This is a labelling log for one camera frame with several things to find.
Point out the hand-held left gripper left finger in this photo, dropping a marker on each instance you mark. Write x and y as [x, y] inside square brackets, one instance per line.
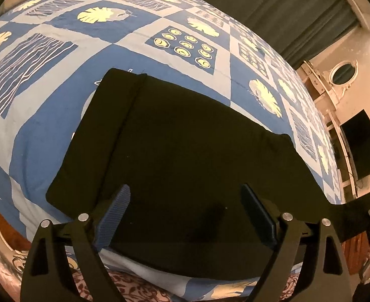
[116, 214]

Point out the black pants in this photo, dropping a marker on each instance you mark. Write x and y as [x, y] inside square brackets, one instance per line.
[178, 151]

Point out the cream television cabinet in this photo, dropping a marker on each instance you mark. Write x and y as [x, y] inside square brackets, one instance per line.
[342, 151]

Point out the black television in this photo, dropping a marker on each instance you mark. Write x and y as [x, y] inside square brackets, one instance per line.
[362, 144]

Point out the person's right hand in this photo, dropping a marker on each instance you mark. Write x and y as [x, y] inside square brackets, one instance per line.
[369, 269]

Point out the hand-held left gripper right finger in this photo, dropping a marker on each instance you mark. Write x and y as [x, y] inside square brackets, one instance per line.
[257, 214]

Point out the oval vanity mirror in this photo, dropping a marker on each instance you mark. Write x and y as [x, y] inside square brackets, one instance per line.
[343, 73]

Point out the cream dressing table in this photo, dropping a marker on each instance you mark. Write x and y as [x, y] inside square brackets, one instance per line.
[313, 78]

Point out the dark green curtain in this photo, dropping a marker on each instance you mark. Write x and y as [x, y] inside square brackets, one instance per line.
[266, 6]

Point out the blue leaf patterned bedsheet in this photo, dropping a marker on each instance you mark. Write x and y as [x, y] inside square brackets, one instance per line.
[46, 138]

